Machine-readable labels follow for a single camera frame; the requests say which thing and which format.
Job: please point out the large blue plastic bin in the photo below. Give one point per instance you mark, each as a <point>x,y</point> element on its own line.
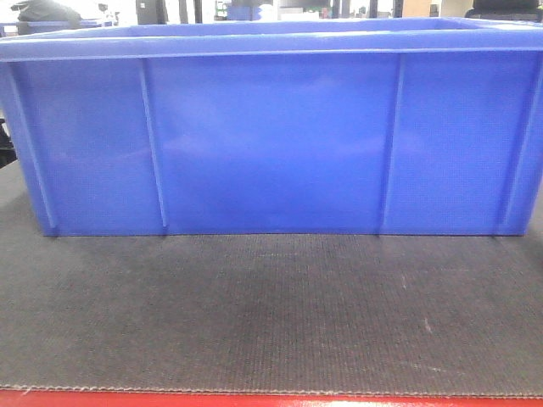
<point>420,126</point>

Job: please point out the black conveyor belt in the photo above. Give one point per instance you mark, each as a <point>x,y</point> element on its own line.
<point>344,314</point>

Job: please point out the background blue bin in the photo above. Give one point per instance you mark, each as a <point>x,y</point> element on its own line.
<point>243,13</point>

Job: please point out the red conveyor edge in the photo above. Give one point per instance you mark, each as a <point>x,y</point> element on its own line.
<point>87,398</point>

